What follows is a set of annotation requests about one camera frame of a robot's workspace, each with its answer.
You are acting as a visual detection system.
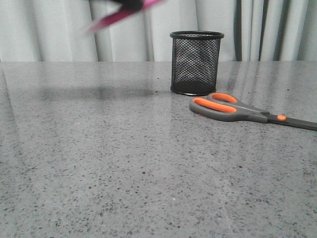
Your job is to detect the black mesh pen holder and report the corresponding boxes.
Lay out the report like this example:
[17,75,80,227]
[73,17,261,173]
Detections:
[170,30,224,96]

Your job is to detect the grey curtain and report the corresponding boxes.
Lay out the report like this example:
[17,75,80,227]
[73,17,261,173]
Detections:
[0,0,317,61]

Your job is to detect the grey orange scissors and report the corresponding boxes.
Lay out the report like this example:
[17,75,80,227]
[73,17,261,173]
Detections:
[189,93,317,131]

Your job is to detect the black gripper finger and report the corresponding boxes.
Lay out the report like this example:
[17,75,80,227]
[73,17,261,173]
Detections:
[113,0,144,11]

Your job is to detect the pink marker pen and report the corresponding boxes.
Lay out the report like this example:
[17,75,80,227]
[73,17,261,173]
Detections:
[87,0,162,33]

